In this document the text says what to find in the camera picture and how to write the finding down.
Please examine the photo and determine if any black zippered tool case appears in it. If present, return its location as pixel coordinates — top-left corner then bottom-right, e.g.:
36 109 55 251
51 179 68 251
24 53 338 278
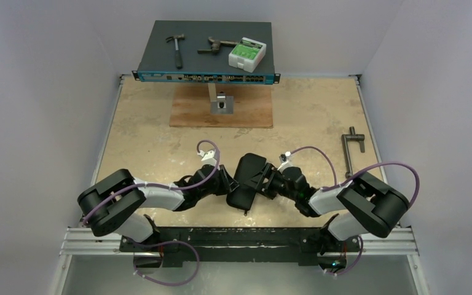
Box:
226 153 267 216

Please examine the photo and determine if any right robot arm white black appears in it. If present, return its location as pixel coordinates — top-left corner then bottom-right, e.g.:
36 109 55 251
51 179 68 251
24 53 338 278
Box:
244 163 411 250

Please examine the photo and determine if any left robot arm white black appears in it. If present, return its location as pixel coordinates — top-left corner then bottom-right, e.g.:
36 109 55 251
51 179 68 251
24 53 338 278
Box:
77 164 239 251

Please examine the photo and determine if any dark metal clamp bar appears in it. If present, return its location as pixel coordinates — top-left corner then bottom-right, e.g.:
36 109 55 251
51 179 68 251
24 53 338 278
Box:
341 126 366 180

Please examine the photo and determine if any wooden board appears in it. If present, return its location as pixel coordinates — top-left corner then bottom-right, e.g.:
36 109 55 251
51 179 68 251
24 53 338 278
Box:
169 83 273 128

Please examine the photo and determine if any claw hammer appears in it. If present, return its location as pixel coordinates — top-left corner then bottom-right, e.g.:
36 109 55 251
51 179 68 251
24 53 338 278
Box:
165 34 185 69

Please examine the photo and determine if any white green plastic box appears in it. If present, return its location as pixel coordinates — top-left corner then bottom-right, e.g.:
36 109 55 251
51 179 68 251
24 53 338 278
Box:
228 37 267 73

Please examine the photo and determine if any rusty metal clamp tool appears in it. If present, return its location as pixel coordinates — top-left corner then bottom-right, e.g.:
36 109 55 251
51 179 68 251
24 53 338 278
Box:
197 36 238 55

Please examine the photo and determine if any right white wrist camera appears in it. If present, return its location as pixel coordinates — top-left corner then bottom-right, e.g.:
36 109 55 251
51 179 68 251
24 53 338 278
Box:
278 151 293 172

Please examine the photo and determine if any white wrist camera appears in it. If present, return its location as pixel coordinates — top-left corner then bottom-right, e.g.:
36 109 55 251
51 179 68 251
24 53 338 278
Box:
278 151 293 172
197 149 219 167

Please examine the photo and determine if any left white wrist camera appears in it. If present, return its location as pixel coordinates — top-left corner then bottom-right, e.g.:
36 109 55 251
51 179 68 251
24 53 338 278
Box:
197 149 219 167

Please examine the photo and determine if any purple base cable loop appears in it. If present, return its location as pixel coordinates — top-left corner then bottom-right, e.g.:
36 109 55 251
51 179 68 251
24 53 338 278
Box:
133 240 201 286

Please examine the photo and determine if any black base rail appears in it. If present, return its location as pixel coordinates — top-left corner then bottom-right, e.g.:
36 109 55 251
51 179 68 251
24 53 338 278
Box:
119 227 360 268

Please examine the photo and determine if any metal stand bracket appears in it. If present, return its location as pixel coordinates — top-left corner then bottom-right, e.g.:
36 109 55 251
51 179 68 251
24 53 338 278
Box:
208 83 234 114

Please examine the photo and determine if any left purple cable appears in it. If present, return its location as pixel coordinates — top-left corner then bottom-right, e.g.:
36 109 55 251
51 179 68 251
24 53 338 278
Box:
82 140 221 226

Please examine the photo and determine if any network switch rack unit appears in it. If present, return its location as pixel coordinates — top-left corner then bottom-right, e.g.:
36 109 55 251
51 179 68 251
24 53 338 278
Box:
133 20 281 85

